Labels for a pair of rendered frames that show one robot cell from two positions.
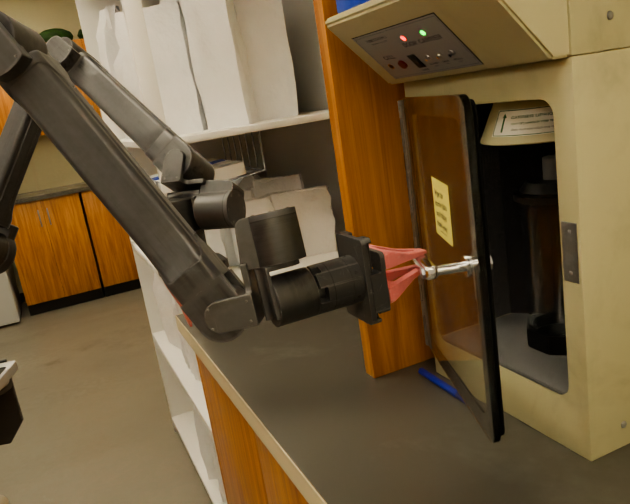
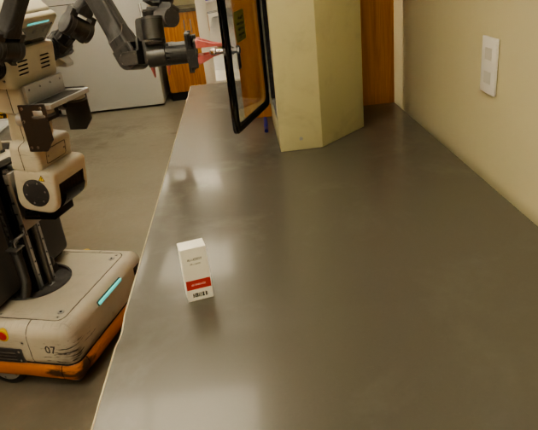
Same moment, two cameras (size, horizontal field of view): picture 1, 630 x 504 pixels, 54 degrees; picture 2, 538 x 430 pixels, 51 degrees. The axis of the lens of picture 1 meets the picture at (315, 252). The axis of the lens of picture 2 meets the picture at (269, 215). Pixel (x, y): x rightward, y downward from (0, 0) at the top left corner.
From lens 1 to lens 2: 102 cm
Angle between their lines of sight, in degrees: 22
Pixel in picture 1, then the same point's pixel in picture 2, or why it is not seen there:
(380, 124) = not seen: outside the picture
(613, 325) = (292, 88)
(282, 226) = (150, 23)
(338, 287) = (173, 53)
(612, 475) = (282, 155)
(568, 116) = not seen: outside the picture
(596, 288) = (281, 67)
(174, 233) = (112, 21)
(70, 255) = not seen: hidden behind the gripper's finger
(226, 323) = (126, 61)
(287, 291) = (150, 51)
